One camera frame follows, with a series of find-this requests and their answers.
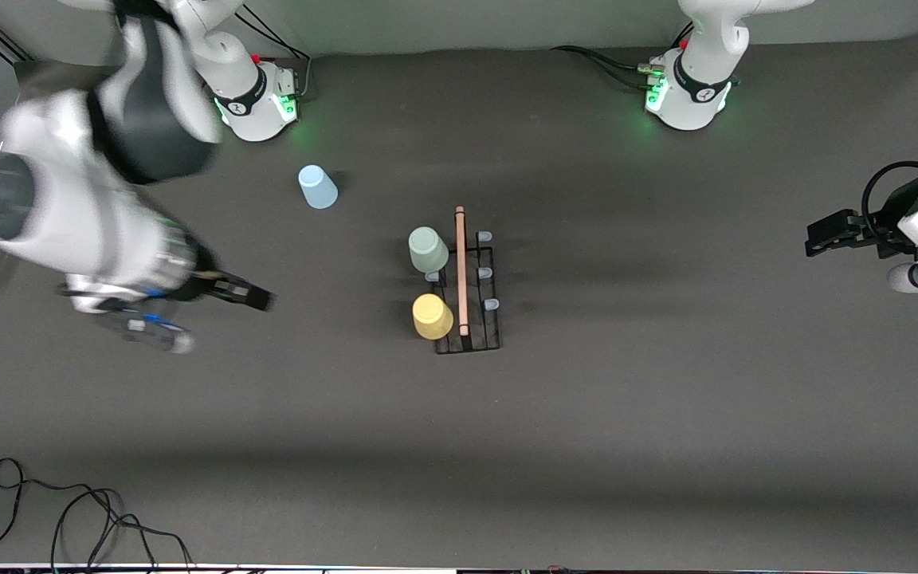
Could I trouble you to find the pale green plastic cup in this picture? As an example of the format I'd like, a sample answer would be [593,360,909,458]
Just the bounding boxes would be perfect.
[408,226,451,274]

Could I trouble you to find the yellow plastic cup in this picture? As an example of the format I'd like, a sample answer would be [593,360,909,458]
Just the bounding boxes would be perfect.
[412,293,455,341]

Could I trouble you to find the black wire cup holder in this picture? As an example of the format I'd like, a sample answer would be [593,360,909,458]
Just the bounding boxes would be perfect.
[424,205,503,355]

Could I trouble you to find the light blue plastic cup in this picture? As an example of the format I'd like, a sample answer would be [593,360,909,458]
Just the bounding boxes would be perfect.
[298,165,339,210]

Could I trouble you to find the dark grey table cloth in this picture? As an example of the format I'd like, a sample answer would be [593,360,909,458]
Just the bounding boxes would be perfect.
[0,30,918,569]

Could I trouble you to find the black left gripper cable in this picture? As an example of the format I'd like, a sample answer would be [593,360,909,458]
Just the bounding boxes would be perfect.
[861,160,918,240]

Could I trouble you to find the loose thin black cable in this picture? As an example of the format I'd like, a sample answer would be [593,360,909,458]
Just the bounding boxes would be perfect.
[0,458,195,569]

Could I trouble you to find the black left arm base cables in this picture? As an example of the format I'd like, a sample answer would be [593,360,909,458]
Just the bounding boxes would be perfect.
[550,20,697,90]

